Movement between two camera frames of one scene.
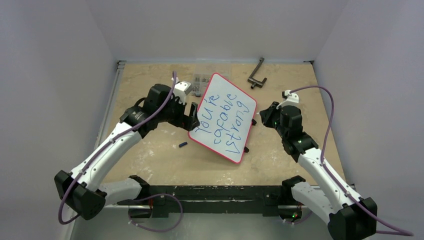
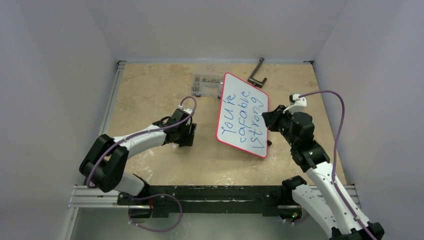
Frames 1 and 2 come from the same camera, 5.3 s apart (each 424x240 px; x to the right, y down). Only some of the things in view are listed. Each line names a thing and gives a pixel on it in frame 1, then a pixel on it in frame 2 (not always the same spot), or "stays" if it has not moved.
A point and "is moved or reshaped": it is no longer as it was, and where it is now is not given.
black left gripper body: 176,114 to 185,135
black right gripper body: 270,114 stays
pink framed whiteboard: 225,113 is moved or reshaped
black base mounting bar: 271,197 stays
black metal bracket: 255,81 stays
